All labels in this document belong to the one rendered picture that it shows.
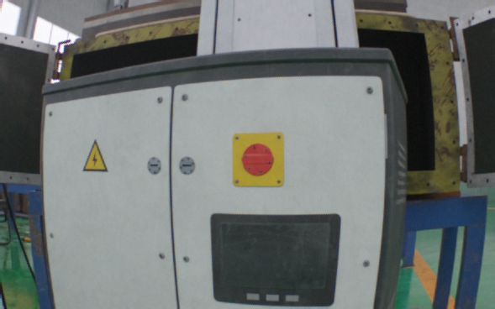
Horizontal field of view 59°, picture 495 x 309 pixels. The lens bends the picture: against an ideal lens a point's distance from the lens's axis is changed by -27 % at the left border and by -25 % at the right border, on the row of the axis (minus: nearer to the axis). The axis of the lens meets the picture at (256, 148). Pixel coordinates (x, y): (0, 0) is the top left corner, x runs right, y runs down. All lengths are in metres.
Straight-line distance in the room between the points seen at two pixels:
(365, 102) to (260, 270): 0.23
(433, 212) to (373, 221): 1.06
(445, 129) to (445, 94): 0.11
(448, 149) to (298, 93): 1.06
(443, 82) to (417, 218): 0.44
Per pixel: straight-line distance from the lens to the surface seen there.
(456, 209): 1.70
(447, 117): 1.68
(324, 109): 0.65
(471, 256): 1.73
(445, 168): 1.66
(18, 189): 5.63
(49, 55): 2.04
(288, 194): 0.65
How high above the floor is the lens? 0.67
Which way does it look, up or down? 4 degrees up
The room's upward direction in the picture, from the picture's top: straight up
